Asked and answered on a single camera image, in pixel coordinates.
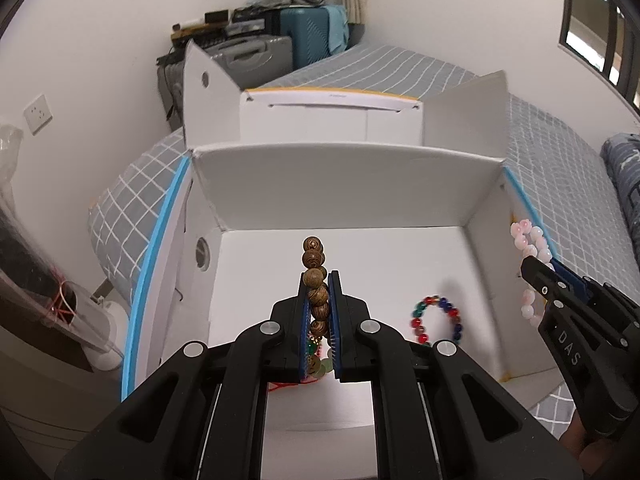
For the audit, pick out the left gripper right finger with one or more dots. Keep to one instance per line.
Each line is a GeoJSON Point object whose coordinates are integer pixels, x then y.
{"type": "Point", "coordinates": [437, 413]}

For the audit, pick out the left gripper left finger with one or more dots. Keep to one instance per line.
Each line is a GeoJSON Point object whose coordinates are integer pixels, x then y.
{"type": "Point", "coordinates": [201, 414]}

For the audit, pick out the person right hand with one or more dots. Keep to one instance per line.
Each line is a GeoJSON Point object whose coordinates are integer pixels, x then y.
{"type": "Point", "coordinates": [604, 458]}

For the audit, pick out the grey checked bed sheet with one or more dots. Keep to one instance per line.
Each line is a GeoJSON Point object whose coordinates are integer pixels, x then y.
{"type": "Point", "coordinates": [564, 181]}

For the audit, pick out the folded blue grey duvet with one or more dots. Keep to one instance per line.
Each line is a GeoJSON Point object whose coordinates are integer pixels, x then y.
{"type": "Point", "coordinates": [621, 157]}

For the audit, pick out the blue yellow cardboard box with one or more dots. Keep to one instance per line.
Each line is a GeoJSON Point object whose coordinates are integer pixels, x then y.
{"type": "Point", "coordinates": [409, 195]}

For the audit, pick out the dark framed window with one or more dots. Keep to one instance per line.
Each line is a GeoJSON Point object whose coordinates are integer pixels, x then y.
{"type": "Point", "coordinates": [599, 34]}

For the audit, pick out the clear plastic bag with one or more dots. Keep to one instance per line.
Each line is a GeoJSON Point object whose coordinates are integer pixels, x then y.
{"type": "Point", "coordinates": [11, 139]}

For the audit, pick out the grey suitcase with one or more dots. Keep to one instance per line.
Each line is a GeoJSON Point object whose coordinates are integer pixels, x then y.
{"type": "Point", "coordinates": [250, 61]}

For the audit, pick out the teal suitcase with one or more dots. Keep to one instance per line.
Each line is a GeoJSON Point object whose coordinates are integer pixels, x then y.
{"type": "Point", "coordinates": [316, 33]}

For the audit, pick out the white wall socket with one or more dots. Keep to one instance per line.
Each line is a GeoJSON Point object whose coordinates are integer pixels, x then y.
{"type": "Point", "coordinates": [37, 114]}

